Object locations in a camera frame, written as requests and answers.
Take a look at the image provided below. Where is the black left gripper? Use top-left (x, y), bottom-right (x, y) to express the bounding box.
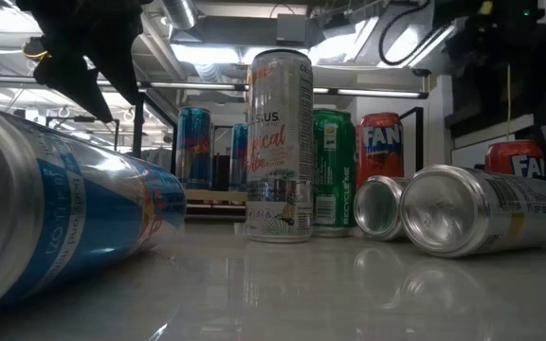
top-left (14, 0), bottom-right (154, 124)

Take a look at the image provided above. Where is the silver Celsius can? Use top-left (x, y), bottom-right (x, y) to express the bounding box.
top-left (353, 174), bottom-right (414, 242)
top-left (398, 164), bottom-right (546, 260)

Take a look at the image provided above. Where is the bright ceiling light panel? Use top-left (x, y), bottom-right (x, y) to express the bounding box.
top-left (171, 43), bottom-right (255, 65)

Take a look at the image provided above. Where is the red Fanta can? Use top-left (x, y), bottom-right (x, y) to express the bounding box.
top-left (484, 139), bottom-right (546, 177)
top-left (355, 112), bottom-right (406, 189)

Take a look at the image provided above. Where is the silver round air duct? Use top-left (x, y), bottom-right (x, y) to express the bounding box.
top-left (158, 0), bottom-right (199, 30)

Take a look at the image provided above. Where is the white glossy table mat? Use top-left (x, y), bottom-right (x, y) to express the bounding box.
top-left (0, 220), bottom-right (546, 341)

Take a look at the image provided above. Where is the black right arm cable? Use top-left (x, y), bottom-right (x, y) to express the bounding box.
top-left (378, 0), bottom-right (449, 67)

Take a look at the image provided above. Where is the wooden shelf with black frame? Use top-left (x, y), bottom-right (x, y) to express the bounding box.
top-left (130, 89), bottom-right (425, 223)

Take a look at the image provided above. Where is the green soda can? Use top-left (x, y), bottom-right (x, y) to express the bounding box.
top-left (311, 108), bottom-right (358, 239)

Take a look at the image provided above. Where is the black round ceiling device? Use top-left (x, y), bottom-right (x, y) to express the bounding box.
top-left (21, 37), bottom-right (49, 63)

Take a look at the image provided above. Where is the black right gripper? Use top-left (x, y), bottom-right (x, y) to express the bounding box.
top-left (433, 0), bottom-right (546, 115)

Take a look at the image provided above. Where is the grey ceiling box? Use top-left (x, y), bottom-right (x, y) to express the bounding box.
top-left (276, 13), bottom-right (308, 46)

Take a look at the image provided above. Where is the black background frame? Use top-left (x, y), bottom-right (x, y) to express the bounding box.
top-left (45, 116), bottom-right (121, 153)

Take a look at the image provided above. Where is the blue silver Red Bull can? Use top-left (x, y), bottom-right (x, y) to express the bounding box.
top-left (228, 123), bottom-right (250, 191)
top-left (0, 101), bottom-right (188, 319)
top-left (175, 106), bottom-right (213, 191)

